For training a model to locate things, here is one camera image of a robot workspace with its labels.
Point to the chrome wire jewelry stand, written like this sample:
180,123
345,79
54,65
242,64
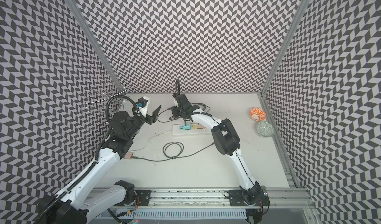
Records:
94,100

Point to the white multicolour power strip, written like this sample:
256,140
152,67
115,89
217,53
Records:
177,130

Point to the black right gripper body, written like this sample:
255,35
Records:
177,111

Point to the orange patterned bowl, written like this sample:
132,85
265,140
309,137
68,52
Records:
257,114

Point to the teal usb charger plug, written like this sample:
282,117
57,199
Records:
187,126

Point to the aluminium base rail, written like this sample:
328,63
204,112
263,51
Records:
277,205

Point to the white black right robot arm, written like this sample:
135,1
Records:
226,141

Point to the green patterned bowl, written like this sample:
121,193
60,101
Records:
265,129

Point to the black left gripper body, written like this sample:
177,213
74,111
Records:
141,120

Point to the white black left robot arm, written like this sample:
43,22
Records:
70,205

